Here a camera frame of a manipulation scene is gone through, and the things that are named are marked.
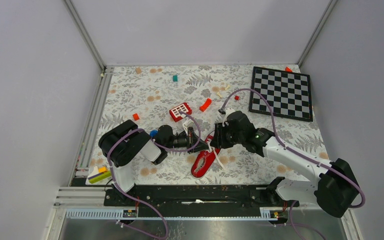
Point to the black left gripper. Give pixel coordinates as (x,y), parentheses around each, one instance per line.
(191,138)

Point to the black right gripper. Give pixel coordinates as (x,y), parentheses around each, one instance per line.
(218,140)

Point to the red canvas sneaker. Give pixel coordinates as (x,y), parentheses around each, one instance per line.
(206,158)

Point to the blue plastic toy piece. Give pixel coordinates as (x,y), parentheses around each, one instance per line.
(153,133)

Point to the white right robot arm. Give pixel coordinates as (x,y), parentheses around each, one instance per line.
(331,185)

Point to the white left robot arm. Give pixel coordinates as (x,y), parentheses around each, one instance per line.
(123,143)

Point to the red white window brick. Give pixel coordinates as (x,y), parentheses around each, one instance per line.
(179,112)

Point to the floral patterned table mat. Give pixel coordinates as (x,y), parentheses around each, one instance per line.
(150,92)

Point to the orange red curved block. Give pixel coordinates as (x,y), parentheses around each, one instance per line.
(205,106)

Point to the small orange cube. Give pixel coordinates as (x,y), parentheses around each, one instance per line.
(136,117)

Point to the black grey chessboard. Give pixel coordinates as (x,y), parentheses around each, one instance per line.
(287,93)

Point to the orange block behind chessboard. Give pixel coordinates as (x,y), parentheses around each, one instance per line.
(287,69)

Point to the yellow green block stack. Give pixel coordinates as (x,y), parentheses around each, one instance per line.
(98,174)

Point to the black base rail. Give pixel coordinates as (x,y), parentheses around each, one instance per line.
(198,200)

